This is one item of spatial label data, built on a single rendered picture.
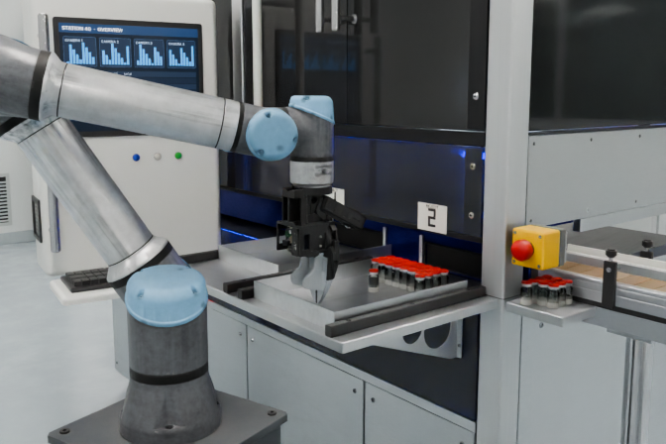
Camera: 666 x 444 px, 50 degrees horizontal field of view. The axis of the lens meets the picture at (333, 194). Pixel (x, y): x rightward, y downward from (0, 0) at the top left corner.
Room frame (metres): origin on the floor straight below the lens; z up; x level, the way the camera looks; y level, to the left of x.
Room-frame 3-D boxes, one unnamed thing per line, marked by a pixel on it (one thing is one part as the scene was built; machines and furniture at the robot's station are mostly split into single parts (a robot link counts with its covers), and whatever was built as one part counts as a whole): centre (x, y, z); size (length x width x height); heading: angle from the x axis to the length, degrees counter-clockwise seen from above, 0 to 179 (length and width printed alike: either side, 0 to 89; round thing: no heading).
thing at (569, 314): (1.35, -0.43, 0.87); 0.14 x 0.13 x 0.02; 129
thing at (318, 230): (1.21, 0.04, 1.07); 0.09 x 0.08 x 0.12; 129
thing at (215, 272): (1.54, 0.02, 0.87); 0.70 x 0.48 x 0.02; 39
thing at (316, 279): (1.20, 0.03, 0.96); 0.06 x 0.03 x 0.09; 129
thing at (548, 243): (1.34, -0.39, 0.99); 0.08 x 0.07 x 0.07; 129
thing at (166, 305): (1.03, 0.25, 0.96); 0.13 x 0.12 x 0.14; 16
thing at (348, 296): (1.38, -0.06, 0.90); 0.34 x 0.26 x 0.04; 128
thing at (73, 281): (1.83, 0.50, 0.82); 0.40 x 0.14 x 0.02; 121
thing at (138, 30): (2.03, 0.59, 1.19); 0.50 x 0.19 x 0.78; 121
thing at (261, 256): (1.72, 0.07, 0.90); 0.34 x 0.26 x 0.04; 129
